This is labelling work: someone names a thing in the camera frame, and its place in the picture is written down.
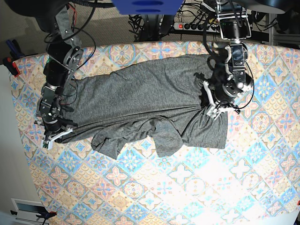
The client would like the white power strip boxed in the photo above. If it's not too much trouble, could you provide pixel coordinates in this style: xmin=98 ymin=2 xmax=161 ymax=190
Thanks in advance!
xmin=173 ymin=22 xmax=220 ymax=33

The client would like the patterned tile tablecloth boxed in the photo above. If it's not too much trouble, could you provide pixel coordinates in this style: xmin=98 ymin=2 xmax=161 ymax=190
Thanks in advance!
xmin=10 ymin=44 xmax=300 ymax=225

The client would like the red black clamp left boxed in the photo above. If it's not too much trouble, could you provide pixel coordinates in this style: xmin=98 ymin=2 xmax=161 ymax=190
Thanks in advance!
xmin=2 ymin=57 xmax=20 ymax=77

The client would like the black clamp bottom left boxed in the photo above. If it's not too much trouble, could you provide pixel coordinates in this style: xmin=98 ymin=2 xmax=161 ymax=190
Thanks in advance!
xmin=10 ymin=210 xmax=57 ymax=223

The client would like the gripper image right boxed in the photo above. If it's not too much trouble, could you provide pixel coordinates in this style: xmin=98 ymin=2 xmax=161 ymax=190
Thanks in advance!
xmin=202 ymin=81 xmax=241 ymax=120

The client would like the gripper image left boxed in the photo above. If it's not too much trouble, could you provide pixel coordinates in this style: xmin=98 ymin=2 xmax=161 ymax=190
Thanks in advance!
xmin=34 ymin=119 xmax=77 ymax=150

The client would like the grey t-shirt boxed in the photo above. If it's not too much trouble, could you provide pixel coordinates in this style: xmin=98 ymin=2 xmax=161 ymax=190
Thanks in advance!
xmin=61 ymin=55 xmax=228 ymax=159

